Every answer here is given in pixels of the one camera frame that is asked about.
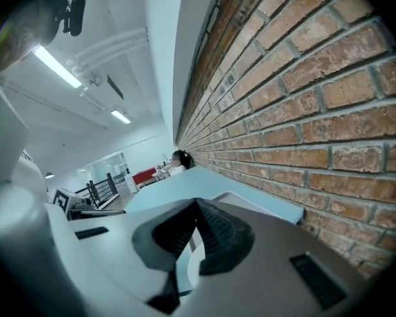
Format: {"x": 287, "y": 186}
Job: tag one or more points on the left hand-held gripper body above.
{"x": 72, "y": 201}

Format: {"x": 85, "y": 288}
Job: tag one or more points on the person's head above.
{"x": 26, "y": 28}

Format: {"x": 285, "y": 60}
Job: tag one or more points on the glass partition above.
{"x": 109, "y": 165}

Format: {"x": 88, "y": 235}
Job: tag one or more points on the person's white shirt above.
{"x": 6, "y": 144}

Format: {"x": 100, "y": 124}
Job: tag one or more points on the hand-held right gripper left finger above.
{"x": 158, "y": 239}

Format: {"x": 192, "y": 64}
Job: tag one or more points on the black pendant lamp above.
{"x": 49, "y": 175}

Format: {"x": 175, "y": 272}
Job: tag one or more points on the black railing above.
{"x": 100, "y": 190}

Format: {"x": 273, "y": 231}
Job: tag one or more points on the short ceiling tube light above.
{"x": 120, "y": 116}

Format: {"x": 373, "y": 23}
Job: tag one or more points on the long ceiling tube light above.
{"x": 57, "y": 66}

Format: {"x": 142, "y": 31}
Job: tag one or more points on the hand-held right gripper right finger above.
{"x": 227, "y": 243}

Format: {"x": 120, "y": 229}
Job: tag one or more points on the black head camera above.
{"x": 76, "y": 15}

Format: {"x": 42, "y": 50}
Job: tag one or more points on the white bin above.
{"x": 129, "y": 184}

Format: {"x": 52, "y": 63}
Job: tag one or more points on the white ceiling pipe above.
{"x": 112, "y": 46}

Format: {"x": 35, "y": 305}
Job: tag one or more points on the red cabinet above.
{"x": 144, "y": 177}

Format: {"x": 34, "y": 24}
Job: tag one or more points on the black ceiling vent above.
{"x": 115, "y": 87}

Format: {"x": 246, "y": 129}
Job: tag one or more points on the white table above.
{"x": 165, "y": 190}

